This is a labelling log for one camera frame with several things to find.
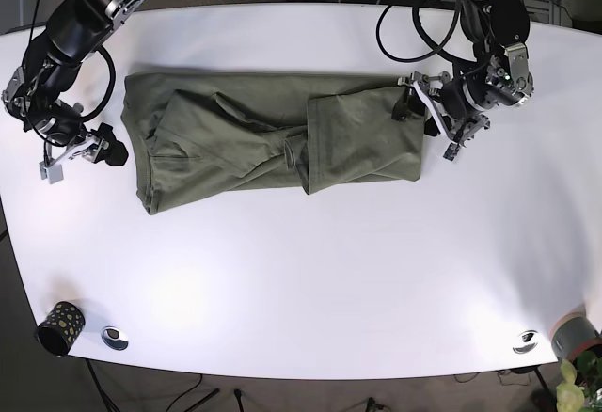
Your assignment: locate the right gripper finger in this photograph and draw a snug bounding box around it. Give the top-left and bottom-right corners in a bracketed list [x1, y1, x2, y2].
[98, 123, 129, 166]

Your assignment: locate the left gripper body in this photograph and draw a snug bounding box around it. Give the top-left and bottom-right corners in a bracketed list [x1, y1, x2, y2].
[397, 71, 490, 161]

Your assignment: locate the black gold-dotted cup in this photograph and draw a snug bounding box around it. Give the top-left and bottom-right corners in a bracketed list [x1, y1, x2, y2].
[35, 301, 86, 357]

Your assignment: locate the grey flower pot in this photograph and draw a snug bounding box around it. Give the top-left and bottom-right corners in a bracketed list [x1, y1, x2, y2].
[550, 312, 601, 362]

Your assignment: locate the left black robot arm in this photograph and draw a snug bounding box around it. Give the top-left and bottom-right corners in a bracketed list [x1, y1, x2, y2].
[399, 0, 534, 161]

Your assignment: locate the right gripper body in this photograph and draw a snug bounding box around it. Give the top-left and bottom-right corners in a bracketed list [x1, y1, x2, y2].
[40, 132, 106, 184]

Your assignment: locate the green potted plant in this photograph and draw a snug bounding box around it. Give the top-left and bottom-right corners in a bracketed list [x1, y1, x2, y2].
[556, 350, 601, 412]

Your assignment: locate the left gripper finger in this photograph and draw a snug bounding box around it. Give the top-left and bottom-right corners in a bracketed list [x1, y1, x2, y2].
[391, 90, 426, 122]

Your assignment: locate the silver table grommet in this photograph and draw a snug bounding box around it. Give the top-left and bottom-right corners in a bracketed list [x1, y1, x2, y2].
[101, 326, 129, 351]
[512, 330, 540, 355]

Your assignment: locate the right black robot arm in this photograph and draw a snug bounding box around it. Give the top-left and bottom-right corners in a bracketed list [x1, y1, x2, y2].
[2, 0, 145, 183]

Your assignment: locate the right silver table grommet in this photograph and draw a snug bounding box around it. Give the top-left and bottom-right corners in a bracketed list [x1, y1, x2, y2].
[512, 330, 540, 355]

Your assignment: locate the left silver table grommet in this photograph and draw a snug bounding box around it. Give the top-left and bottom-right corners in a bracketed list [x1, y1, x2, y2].
[101, 326, 129, 351]

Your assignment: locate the olive green T-shirt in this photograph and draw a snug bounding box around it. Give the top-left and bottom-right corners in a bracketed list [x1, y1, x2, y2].
[121, 70, 425, 214]

